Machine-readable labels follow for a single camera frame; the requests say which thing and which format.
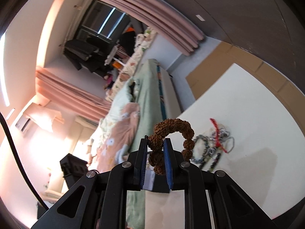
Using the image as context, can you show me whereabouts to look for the silver chain necklace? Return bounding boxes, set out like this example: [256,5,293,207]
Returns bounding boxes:
[207,126,235,159]

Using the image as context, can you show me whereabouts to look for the black jewelry box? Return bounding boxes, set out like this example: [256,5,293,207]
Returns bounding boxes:
[143,166,170,193]

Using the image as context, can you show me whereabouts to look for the pink duck blanket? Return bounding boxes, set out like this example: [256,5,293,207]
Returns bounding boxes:
[91,102,140,173]

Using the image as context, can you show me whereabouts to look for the pink curtain left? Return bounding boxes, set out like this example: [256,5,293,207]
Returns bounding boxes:
[35,67,111,122]

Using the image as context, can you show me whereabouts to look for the pink curtain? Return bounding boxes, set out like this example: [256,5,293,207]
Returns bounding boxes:
[35,67,111,122]
[99,0,204,56]

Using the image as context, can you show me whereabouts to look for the light green floral quilt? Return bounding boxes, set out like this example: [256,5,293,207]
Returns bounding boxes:
[97,77,136,134]

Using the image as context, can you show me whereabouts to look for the green bed sheet mattress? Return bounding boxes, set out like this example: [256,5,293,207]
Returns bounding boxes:
[126,59,163,228]

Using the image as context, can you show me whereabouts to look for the hanging dark clothes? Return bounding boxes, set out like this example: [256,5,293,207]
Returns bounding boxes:
[64,38,114,77]

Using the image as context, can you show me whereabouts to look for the flattened cardboard sheet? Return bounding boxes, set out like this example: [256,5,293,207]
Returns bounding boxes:
[186,38,304,132]

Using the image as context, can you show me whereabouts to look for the window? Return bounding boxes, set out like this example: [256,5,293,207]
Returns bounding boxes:
[74,0,130,42]

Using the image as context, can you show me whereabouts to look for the pink curtain right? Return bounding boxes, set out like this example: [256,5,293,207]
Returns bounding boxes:
[99,0,204,56]

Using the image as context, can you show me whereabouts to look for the black cable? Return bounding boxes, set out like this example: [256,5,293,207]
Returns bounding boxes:
[0,111,50,210]

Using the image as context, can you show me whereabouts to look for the dark bead bracelet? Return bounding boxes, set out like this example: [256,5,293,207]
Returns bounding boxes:
[198,151,222,172]

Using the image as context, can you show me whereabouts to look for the green jade bead bracelet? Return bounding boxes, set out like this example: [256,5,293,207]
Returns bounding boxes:
[190,135,212,164]

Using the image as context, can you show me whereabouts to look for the white wall switch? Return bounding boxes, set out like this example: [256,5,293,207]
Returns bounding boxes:
[196,15,205,22]

